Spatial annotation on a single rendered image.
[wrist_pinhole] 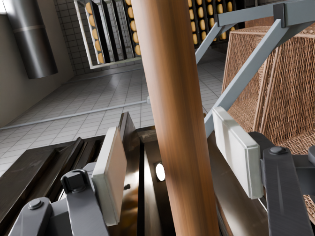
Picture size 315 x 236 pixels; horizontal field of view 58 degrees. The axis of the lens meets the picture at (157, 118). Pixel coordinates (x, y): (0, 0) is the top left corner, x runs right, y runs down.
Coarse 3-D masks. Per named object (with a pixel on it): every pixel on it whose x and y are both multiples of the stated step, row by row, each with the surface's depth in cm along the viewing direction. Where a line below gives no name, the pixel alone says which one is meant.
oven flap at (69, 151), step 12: (72, 144) 175; (60, 156) 165; (72, 156) 152; (48, 168) 156; (60, 168) 135; (48, 180) 136; (60, 180) 129; (36, 192) 130; (48, 192) 116; (24, 204) 125
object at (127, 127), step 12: (120, 132) 138; (132, 132) 159; (132, 144) 146; (132, 156) 135; (132, 168) 126; (132, 180) 118; (132, 192) 110; (132, 204) 104; (120, 216) 86; (132, 216) 99; (108, 228) 73; (120, 228) 82; (132, 228) 94
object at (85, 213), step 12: (72, 180) 13; (84, 180) 14; (72, 192) 13; (84, 192) 13; (72, 204) 12; (84, 204) 12; (96, 204) 12; (72, 216) 11; (84, 216) 11; (96, 216) 11; (72, 228) 11; (84, 228) 10; (96, 228) 10
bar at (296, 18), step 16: (288, 0) 96; (304, 0) 50; (224, 16) 96; (240, 16) 97; (256, 16) 97; (288, 16) 51; (304, 16) 51; (272, 32) 53; (288, 32) 54; (256, 48) 55; (272, 48) 54; (256, 64) 55; (240, 80) 55; (224, 96) 56; (208, 128) 58; (224, 224) 33
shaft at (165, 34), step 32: (160, 0) 14; (160, 32) 14; (160, 64) 15; (192, 64) 15; (160, 96) 16; (192, 96) 16; (160, 128) 16; (192, 128) 16; (192, 160) 17; (192, 192) 17; (192, 224) 18
